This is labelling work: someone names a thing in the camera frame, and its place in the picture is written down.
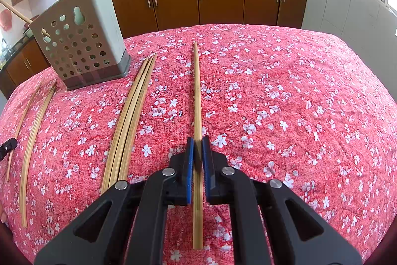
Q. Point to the metal sink faucet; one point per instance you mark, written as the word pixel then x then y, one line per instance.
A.
pixel 4 44

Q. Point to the red wall hanging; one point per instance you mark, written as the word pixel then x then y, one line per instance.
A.
pixel 5 19

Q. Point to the reddish wooden chopstick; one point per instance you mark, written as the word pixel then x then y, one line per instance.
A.
pixel 15 12

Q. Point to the brown wooden base cabinets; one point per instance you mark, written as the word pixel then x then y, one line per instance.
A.
pixel 217 1

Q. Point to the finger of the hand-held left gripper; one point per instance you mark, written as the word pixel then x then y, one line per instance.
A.
pixel 6 147

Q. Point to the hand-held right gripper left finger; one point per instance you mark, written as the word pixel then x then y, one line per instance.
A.
pixel 189 165

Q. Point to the brown sink base cabinets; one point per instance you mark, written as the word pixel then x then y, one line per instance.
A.
pixel 21 63

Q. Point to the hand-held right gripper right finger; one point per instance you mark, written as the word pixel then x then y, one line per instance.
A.
pixel 207 165

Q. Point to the grey perforated chopstick holder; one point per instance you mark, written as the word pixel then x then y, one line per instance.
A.
pixel 102 13

